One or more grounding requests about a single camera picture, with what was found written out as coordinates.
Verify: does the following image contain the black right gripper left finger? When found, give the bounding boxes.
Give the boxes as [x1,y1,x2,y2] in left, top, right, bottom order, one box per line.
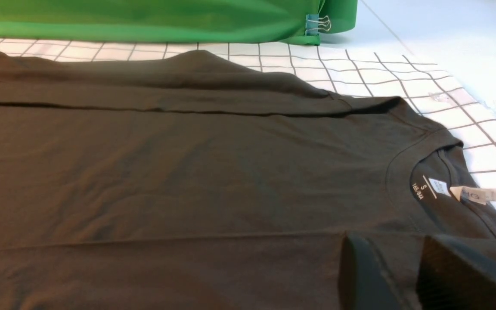
[338,233,403,310]

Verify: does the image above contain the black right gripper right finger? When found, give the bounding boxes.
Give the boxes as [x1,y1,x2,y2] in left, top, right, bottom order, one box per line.
[416,236,496,310]

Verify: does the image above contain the gray long-sleeve top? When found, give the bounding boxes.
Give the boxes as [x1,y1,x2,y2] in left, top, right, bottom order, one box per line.
[0,50,496,310]

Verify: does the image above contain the white grid tablecloth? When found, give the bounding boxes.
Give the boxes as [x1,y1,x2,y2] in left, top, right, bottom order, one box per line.
[0,38,496,209]

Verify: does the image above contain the silver binder clip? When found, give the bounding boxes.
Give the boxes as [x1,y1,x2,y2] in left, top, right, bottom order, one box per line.
[304,14,332,37]

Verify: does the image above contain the green backdrop cloth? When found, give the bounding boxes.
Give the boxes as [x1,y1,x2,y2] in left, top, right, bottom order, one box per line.
[0,0,358,45]

